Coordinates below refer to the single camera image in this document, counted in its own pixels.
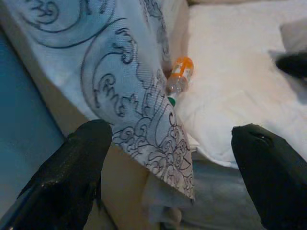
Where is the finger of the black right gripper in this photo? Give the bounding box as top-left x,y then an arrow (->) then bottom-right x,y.
275,53 -> 307,81

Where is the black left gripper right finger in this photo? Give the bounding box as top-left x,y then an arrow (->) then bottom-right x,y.
231,123 -> 307,230

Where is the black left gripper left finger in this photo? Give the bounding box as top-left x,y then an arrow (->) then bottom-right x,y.
9,119 -> 113,230

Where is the grey pillow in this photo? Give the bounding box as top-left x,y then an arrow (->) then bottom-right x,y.
279,18 -> 307,52

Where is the orange plastic bottle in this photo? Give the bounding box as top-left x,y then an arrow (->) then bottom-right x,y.
166,56 -> 194,106

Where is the white quilted mattress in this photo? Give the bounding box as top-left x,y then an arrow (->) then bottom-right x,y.
143,1 -> 307,230

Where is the white swirl-patterned headboard cushion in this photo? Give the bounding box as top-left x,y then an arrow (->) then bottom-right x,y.
4,0 -> 196,201

